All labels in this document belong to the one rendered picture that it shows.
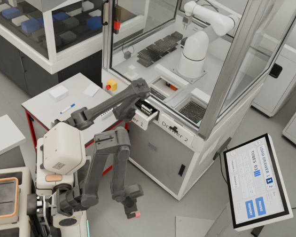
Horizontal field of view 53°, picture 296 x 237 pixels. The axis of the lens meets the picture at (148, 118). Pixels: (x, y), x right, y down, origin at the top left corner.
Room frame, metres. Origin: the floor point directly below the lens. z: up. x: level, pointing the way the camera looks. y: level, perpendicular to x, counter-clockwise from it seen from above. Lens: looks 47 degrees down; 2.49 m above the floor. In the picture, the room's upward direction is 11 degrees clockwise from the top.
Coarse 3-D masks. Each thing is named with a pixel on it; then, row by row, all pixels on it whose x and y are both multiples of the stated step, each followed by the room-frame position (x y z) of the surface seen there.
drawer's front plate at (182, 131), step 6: (162, 114) 1.52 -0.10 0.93; (162, 120) 1.51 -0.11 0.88; (168, 120) 1.49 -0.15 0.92; (168, 126) 1.48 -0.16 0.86; (180, 126) 1.44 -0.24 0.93; (180, 132) 1.42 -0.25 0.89; (186, 132) 1.40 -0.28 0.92; (180, 138) 1.41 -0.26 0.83; (186, 138) 1.39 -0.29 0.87; (192, 138) 1.37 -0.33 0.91
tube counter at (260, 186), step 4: (252, 168) 1.07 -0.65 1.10; (256, 168) 1.06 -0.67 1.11; (256, 172) 1.03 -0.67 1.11; (260, 172) 1.03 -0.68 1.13; (256, 176) 1.01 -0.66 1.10; (260, 176) 1.00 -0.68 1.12; (256, 180) 0.99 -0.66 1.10; (260, 180) 0.98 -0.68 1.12; (256, 184) 0.96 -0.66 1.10; (260, 184) 0.95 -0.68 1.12; (260, 188) 0.93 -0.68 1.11; (264, 188) 0.92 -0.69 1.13; (260, 192) 0.91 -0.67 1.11
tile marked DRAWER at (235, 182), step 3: (234, 174) 1.06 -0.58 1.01; (237, 174) 1.06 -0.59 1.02; (231, 177) 1.05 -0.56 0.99; (234, 177) 1.05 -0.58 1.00; (237, 177) 1.04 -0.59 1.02; (234, 180) 1.03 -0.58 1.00; (237, 180) 1.02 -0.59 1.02; (234, 183) 1.01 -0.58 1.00; (237, 183) 1.00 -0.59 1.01; (234, 186) 0.99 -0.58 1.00; (237, 186) 0.98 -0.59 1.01
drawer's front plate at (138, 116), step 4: (136, 112) 1.49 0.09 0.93; (136, 116) 1.49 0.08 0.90; (140, 116) 1.47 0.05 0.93; (132, 120) 1.50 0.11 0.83; (136, 120) 1.48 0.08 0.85; (140, 120) 1.46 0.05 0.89; (144, 120) 1.45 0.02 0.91; (140, 124) 1.46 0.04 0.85; (144, 124) 1.44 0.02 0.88; (144, 128) 1.44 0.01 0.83
